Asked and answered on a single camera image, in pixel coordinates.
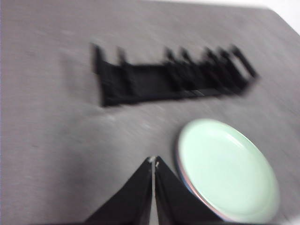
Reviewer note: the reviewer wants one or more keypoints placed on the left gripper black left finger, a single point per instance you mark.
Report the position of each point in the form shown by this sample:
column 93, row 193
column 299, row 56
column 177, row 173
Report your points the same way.
column 133, row 199

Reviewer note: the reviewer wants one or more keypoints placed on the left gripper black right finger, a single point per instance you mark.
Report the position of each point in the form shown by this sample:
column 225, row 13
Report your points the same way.
column 173, row 201

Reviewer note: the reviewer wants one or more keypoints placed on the green plate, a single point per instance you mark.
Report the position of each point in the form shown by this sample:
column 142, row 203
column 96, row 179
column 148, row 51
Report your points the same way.
column 225, row 164

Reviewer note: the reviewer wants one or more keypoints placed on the black plate rack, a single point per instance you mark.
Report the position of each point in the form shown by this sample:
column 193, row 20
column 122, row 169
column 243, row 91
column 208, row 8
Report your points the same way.
column 150, row 82

